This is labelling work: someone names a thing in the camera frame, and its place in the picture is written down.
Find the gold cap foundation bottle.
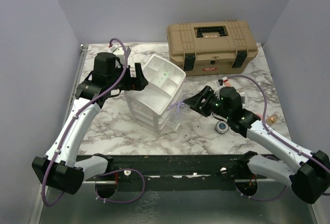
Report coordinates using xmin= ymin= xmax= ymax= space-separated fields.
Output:
xmin=266 ymin=111 xmax=281 ymax=126

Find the white plastic drawer organizer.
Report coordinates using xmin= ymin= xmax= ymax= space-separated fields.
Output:
xmin=124 ymin=54 xmax=188 ymax=135

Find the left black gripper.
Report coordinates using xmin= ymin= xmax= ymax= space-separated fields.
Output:
xmin=108 ymin=62 xmax=149 ymax=91

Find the round compact with lid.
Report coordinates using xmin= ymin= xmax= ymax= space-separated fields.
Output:
xmin=215 ymin=121 xmax=229 ymax=134

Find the eyeshadow palette package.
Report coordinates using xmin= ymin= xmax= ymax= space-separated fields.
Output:
xmin=239 ymin=92 xmax=249 ymax=107

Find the tan plastic toolbox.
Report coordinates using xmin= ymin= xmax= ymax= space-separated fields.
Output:
xmin=167 ymin=20 xmax=258 ymax=76

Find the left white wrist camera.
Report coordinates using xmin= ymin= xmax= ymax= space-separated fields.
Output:
xmin=109 ymin=44 xmax=131 ymax=61

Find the purple eyelash curler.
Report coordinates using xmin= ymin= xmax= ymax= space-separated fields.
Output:
xmin=167 ymin=100 xmax=186 ymax=119

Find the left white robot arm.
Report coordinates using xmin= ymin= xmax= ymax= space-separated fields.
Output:
xmin=32 ymin=51 xmax=148 ymax=195

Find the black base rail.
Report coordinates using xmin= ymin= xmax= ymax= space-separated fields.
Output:
xmin=89 ymin=154 xmax=264 ymax=192

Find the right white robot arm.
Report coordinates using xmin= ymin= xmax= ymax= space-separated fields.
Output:
xmin=184 ymin=86 xmax=329 ymax=204

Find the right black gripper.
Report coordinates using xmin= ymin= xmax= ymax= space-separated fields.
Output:
xmin=184 ymin=85 xmax=231 ymax=119

